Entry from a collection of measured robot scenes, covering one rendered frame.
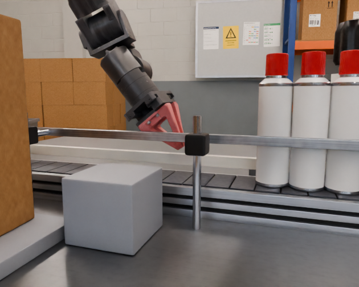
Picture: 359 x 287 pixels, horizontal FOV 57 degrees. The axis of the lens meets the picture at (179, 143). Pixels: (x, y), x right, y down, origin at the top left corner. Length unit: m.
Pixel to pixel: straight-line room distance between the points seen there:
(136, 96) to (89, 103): 3.17
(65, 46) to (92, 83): 1.83
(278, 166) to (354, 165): 0.10
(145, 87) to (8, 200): 0.27
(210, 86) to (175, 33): 0.92
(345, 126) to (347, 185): 0.09
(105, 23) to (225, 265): 0.43
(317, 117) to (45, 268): 0.40
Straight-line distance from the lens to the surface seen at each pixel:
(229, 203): 0.52
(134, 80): 0.57
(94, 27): 0.61
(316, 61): 0.52
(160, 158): 0.62
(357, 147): 0.51
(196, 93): 4.87
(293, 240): 0.49
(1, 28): 0.47
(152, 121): 0.57
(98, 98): 3.70
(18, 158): 0.48
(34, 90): 3.98
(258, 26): 4.79
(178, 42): 4.97
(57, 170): 0.67
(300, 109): 0.51
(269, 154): 0.52
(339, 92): 0.52
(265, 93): 0.52
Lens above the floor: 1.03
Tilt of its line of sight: 9 degrees down
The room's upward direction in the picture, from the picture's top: straight up
